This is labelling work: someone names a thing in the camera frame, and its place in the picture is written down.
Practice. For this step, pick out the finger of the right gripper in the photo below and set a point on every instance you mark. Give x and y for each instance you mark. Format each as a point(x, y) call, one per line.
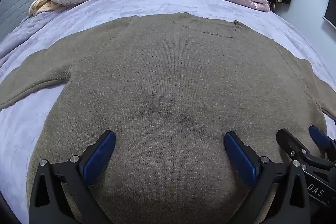
point(322, 141)
point(292, 146)

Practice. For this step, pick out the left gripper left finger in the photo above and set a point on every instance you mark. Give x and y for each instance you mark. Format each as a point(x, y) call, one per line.
point(48, 202)

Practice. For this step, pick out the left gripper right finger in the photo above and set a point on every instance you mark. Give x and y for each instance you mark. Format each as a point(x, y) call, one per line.
point(291, 201)

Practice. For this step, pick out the olive brown knit sweater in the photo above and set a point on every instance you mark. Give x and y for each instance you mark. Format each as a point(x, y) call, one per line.
point(170, 86)

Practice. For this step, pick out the lavender plush bed blanket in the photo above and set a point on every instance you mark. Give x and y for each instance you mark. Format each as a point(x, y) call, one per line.
point(22, 124)

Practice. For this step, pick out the wall mounted monitor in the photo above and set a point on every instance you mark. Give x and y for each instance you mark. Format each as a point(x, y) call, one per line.
point(330, 13)

